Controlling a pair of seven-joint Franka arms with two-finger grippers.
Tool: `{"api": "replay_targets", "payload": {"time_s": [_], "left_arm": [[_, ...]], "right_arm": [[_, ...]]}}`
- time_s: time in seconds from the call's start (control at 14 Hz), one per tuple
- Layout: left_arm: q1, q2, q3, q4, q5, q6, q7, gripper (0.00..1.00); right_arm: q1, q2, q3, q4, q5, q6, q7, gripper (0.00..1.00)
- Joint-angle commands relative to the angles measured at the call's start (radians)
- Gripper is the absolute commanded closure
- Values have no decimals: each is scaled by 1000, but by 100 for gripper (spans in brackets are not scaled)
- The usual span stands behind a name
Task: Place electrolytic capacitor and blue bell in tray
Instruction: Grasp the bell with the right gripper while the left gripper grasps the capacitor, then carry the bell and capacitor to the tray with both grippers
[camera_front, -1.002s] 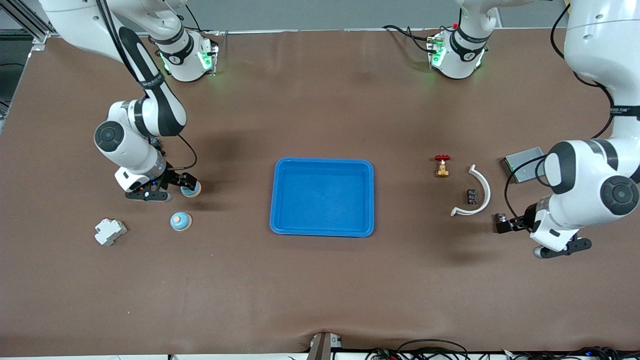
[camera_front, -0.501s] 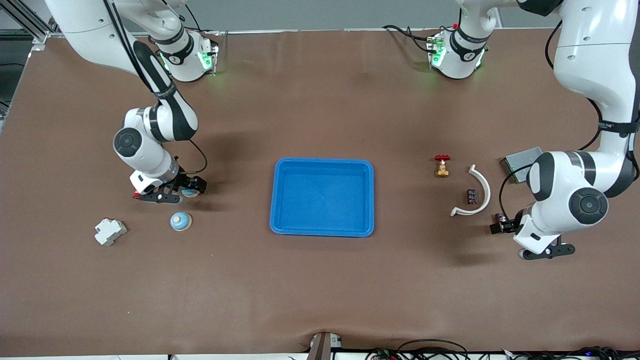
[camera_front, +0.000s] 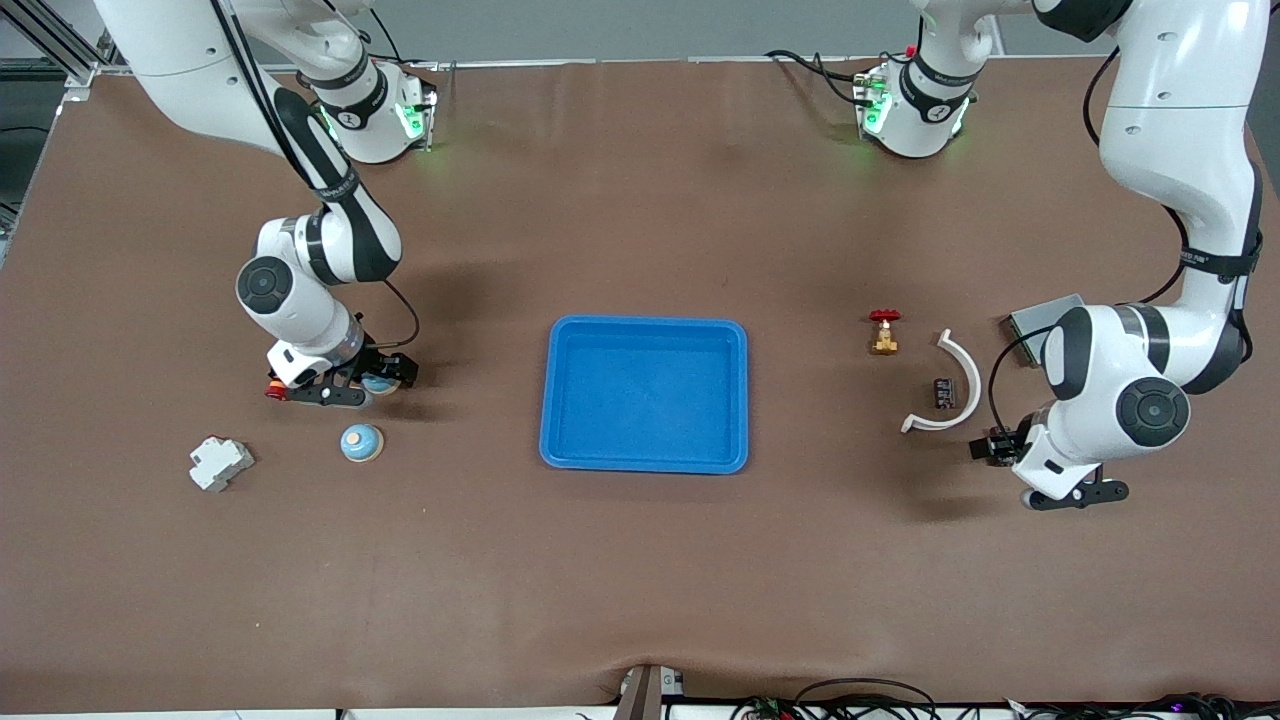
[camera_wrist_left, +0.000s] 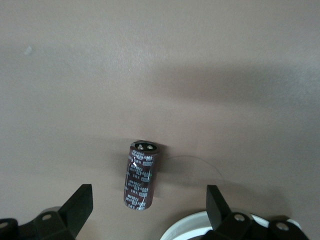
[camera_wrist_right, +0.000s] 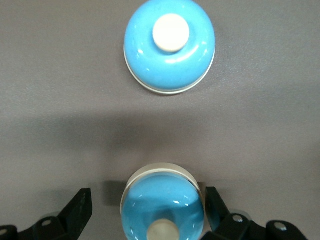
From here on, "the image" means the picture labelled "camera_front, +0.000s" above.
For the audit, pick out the black electrolytic capacitor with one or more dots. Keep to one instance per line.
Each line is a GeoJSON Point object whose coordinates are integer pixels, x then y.
{"type": "Point", "coordinates": [944, 393]}
{"type": "Point", "coordinates": [1002, 450]}

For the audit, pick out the aluminium table edge rail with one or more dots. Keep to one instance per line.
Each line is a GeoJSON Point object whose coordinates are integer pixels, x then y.
{"type": "Point", "coordinates": [520, 64]}

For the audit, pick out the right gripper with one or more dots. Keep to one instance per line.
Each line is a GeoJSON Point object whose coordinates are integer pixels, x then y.
{"type": "Point", "coordinates": [374, 362]}

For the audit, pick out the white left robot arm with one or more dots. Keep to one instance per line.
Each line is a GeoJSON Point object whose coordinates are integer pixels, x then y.
{"type": "Point", "coordinates": [1170, 130]}

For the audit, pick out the white circuit breaker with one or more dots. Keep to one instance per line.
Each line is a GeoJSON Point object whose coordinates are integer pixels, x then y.
{"type": "Point", "coordinates": [220, 465]}

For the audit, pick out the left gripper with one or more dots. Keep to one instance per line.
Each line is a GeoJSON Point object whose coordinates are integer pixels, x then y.
{"type": "Point", "coordinates": [1012, 444]}

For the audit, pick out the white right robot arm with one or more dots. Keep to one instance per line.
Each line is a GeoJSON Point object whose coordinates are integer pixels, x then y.
{"type": "Point", "coordinates": [290, 300]}

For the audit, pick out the grey table edge bracket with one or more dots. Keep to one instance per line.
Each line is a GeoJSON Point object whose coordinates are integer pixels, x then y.
{"type": "Point", "coordinates": [640, 700]}

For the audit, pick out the blue plastic tray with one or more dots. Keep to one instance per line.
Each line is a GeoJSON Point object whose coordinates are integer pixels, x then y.
{"type": "Point", "coordinates": [645, 400]}

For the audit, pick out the aluminium frame profile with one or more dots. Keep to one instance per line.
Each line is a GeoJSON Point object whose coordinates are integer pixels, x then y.
{"type": "Point", "coordinates": [78, 80]}

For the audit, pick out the blue desk bell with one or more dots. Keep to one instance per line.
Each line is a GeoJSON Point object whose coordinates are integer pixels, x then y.
{"type": "Point", "coordinates": [381, 385]}
{"type": "Point", "coordinates": [361, 443]}

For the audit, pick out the grey metal box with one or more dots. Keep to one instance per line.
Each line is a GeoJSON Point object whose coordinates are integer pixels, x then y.
{"type": "Point", "coordinates": [1030, 322]}

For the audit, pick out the red emergency stop orange base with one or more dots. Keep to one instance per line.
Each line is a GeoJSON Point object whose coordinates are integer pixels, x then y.
{"type": "Point", "coordinates": [275, 392]}

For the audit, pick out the white curved plastic clip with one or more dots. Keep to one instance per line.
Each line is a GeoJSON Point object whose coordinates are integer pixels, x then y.
{"type": "Point", "coordinates": [976, 388]}

